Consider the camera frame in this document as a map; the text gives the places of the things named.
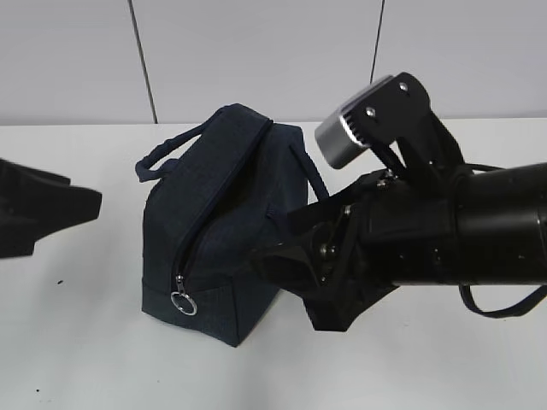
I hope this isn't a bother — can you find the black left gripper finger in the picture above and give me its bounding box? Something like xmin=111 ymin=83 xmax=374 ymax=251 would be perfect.
xmin=1 ymin=217 xmax=44 ymax=259
xmin=1 ymin=159 xmax=102 ymax=233

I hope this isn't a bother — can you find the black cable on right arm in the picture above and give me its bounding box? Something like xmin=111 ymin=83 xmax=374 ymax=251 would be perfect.
xmin=459 ymin=161 xmax=547 ymax=319

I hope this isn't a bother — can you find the dark navy fabric lunch bag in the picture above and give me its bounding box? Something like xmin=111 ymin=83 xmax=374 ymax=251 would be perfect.
xmin=135 ymin=103 xmax=328 ymax=347

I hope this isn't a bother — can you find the silver zipper pull ring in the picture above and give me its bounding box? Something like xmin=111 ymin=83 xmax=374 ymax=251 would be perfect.
xmin=170 ymin=275 xmax=198 ymax=317

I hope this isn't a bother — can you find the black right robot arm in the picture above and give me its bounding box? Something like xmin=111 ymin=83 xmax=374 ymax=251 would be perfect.
xmin=251 ymin=164 xmax=546 ymax=331

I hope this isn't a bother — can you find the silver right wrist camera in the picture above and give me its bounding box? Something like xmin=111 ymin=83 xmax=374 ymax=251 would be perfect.
xmin=315 ymin=72 xmax=464 ymax=181

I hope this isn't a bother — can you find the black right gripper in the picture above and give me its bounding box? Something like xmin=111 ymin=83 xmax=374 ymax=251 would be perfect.
xmin=251 ymin=172 xmax=460 ymax=331

